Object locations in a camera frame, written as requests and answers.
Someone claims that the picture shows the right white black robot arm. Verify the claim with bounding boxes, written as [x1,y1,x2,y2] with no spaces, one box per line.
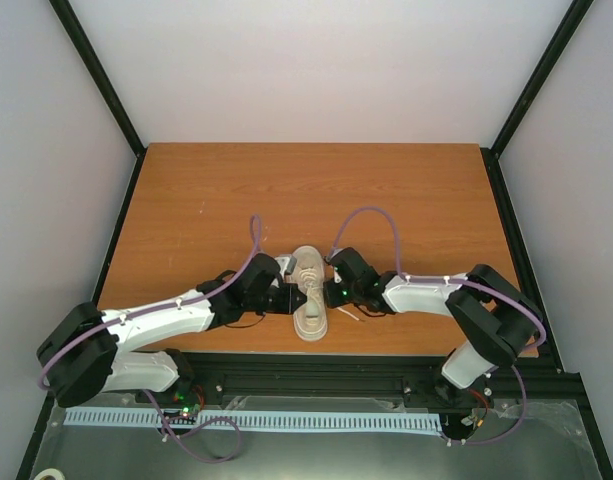
[324,247,546,390]

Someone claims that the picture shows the left black frame post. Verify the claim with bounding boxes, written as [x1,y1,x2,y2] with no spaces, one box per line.
[48,0,148,157]

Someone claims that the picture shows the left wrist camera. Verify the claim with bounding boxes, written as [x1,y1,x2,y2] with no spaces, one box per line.
[275,254,297,277]

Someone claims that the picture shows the electronics board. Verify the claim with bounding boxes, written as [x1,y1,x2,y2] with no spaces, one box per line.
[163,386,205,423]
[441,389,490,443]

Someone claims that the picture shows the beige lace sneaker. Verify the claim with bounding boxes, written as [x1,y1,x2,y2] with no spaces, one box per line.
[290,245,328,342]

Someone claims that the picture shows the right black frame post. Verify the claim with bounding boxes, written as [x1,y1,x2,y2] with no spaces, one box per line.
[489,0,595,155]

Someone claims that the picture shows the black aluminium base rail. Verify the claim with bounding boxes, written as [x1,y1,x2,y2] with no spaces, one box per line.
[50,352,585,416]

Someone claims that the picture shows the black frame post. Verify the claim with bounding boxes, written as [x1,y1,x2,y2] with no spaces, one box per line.
[48,0,148,157]
[489,0,595,155]

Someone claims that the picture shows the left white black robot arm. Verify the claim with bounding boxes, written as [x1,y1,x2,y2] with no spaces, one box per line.
[37,253,306,408]

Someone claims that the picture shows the right electronics board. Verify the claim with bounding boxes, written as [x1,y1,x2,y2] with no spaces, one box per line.
[441,389,490,443]

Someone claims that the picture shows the left electronics board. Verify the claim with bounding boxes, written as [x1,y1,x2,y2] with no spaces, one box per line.
[163,386,205,423]

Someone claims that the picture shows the light blue cable duct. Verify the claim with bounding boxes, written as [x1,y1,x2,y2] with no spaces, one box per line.
[62,407,442,436]

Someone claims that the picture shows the white tape roll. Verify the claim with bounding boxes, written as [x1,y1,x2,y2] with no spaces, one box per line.
[33,468,65,480]

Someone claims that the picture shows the white shoelace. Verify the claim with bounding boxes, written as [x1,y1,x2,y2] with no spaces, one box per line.
[297,267,359,326]

